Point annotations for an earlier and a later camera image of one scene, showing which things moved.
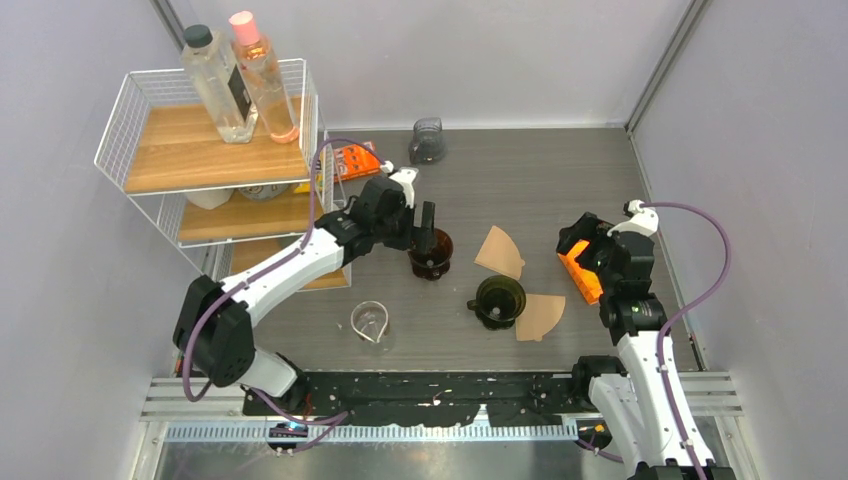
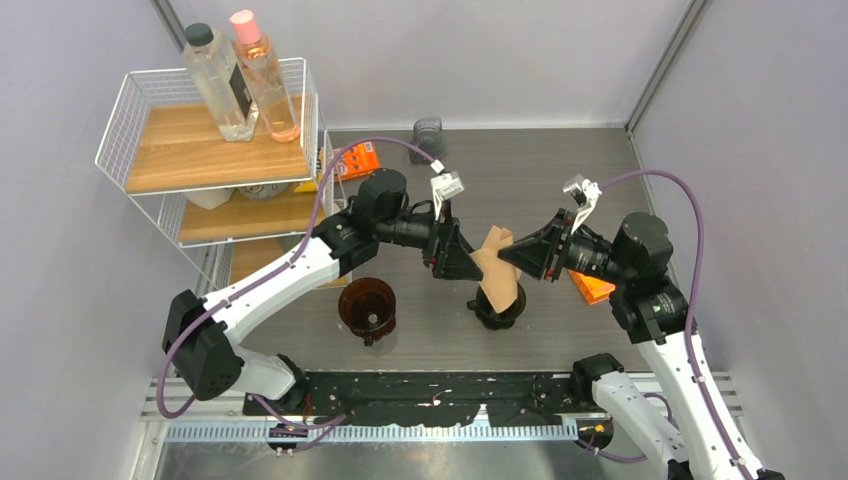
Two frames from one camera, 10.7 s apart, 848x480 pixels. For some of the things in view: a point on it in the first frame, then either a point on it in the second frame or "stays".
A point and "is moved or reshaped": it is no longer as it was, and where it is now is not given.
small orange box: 355,162 stays
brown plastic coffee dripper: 434,264 is moved or reshaped
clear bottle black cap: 227,98 stays
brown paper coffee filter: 539,317 to 500,278
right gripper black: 588,227 to 539,250
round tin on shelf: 264,193 stays
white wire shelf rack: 231,204 stays
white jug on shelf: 211,199 stays
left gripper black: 421,237 to 452,260
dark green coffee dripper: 499,301 stays
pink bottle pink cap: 258,59 stays
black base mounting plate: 421,398 stays
